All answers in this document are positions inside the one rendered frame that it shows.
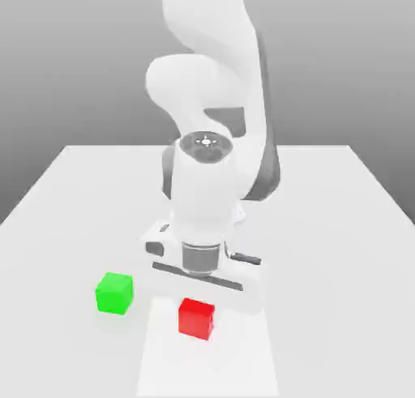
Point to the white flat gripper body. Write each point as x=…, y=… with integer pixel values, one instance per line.
x=240, y=290

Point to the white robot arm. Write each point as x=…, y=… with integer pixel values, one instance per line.
x=207, y=184

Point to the small red cube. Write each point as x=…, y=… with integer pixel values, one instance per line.
x=195, y=319

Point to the small green cube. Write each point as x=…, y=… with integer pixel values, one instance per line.
x=114, y=293

